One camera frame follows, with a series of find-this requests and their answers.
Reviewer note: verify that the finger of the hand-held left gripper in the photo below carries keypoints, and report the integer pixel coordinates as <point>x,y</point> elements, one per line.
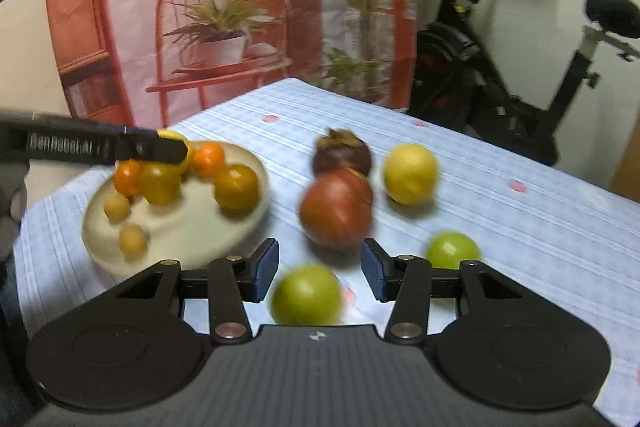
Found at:
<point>155,149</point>

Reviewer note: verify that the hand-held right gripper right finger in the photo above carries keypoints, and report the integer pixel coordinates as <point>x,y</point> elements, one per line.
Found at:
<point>375,269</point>

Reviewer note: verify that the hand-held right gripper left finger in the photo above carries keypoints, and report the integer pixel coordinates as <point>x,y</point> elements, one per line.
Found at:
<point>265,269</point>

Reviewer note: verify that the yellow lemon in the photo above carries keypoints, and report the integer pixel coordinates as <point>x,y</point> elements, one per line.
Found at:
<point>175,136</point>
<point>411,174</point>

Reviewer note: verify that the yellow-green lime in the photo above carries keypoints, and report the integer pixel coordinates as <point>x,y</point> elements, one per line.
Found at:
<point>160,184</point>
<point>236,188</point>

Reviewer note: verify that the small orange mandarin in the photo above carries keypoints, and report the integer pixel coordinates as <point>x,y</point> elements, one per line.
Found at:
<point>207,159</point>
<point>127,179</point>

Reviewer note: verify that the green lime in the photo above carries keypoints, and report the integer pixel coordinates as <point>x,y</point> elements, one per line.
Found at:
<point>452,249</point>
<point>306,294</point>

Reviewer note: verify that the small yellow kumquat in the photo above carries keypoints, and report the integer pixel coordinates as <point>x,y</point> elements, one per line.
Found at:
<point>133,241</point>
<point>117,208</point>

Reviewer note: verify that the red apple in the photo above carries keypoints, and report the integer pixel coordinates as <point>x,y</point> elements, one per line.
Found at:
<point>336,209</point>

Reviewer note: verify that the beige round plate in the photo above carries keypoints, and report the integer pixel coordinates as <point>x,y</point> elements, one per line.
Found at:
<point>195,227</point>

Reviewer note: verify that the dark purple mangosteen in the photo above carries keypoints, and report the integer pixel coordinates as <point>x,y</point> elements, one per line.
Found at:
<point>342,154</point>

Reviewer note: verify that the blue checked tablecloth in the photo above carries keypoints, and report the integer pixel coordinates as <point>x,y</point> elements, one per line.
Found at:
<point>525,232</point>

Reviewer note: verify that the black exercise bike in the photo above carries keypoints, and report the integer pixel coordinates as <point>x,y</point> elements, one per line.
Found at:
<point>465,72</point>

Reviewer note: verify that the wooden door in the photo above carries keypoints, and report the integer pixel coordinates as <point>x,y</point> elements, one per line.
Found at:
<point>629,167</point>

